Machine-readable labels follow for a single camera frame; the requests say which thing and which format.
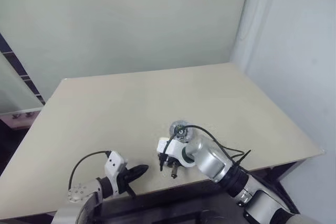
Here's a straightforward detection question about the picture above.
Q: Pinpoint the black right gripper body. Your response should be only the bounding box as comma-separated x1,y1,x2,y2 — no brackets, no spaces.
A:
158,153,184,169

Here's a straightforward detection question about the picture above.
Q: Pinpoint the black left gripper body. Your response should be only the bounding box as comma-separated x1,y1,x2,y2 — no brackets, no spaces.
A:
117,166,137,198

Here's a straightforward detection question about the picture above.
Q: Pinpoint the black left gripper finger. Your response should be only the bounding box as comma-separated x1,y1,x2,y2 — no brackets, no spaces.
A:
130,168,150,182
129,164,150,175

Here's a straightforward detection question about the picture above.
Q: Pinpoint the small clear round object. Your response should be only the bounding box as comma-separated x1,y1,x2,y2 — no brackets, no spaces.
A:
169,120,195,144

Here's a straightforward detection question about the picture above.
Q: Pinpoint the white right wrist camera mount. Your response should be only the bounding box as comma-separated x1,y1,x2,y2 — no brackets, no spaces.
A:
156,140,196,169

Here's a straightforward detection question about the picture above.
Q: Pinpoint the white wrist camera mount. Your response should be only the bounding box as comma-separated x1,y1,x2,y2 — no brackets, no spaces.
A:
104,151,130,196
156,140,196,169

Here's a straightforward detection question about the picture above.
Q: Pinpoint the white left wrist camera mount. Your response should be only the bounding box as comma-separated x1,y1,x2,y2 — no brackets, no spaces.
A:
104,151,130,196

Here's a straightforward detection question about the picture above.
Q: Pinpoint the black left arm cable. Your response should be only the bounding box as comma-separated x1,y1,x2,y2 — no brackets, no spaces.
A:
68,151,111,191

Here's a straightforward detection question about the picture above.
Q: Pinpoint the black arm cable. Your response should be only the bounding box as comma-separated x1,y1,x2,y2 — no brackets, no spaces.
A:
68,151,111,191
160,125,252,173

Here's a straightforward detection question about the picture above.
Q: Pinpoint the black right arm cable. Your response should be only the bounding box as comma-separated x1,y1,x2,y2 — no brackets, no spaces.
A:
160,125,252,173

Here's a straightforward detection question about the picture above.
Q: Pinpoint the dark table frame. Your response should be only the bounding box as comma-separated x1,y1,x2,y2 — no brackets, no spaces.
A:
269,161,300,215

